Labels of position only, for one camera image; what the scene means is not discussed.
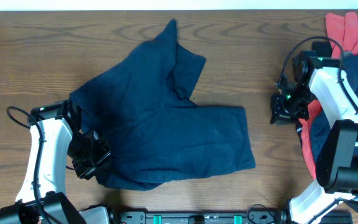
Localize red cloth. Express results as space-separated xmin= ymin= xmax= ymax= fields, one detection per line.
xmin=296 ymin=12 xmax=358 ymax=179

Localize navy blue shorts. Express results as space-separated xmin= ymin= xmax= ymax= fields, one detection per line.
xmin=70 ymin=20 xmax=255 ymax=190

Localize black cloth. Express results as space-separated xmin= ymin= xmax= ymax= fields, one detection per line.
xmin=311 ymin=41 xmax=333 ymax=58

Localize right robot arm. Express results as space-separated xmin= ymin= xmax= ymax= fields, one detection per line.
xmin=270 ymin=50 xmax=358 ymax=223

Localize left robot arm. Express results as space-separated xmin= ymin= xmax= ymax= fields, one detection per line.
xmin=0 ymin=100 xmax=112 ymax=224

